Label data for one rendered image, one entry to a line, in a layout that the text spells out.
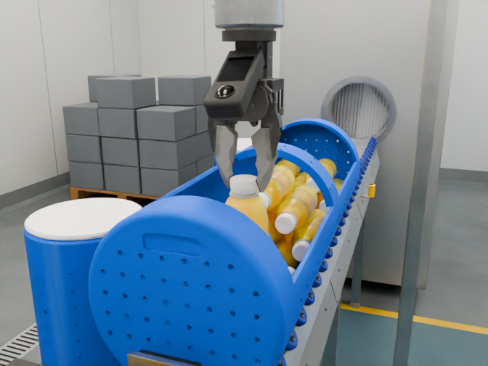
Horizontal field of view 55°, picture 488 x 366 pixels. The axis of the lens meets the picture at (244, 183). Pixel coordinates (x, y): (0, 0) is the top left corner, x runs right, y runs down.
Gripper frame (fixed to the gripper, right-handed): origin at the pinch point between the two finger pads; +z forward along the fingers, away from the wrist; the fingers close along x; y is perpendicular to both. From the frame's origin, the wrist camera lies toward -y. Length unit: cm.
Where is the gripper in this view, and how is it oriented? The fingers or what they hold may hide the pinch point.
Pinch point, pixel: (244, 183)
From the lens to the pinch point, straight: 63.9
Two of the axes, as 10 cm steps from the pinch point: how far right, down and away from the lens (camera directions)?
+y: 3.3, -2.5, 9.1
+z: 0.0, 9.6, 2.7
